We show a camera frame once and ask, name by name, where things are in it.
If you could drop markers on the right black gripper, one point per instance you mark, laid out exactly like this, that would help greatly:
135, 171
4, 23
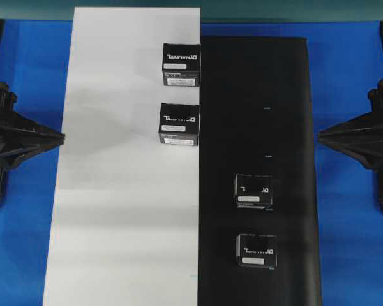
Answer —
365, 131

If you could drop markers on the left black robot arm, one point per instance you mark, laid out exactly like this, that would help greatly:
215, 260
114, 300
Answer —
38, 139

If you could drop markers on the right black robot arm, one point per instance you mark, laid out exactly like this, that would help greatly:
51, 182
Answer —
346, 139

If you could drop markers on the black dynamixel box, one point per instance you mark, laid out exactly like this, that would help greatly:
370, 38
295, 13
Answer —
181, 65
257, 251
179, 124
253, 191

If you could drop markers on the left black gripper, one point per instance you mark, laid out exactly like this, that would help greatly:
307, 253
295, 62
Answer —
17, 142

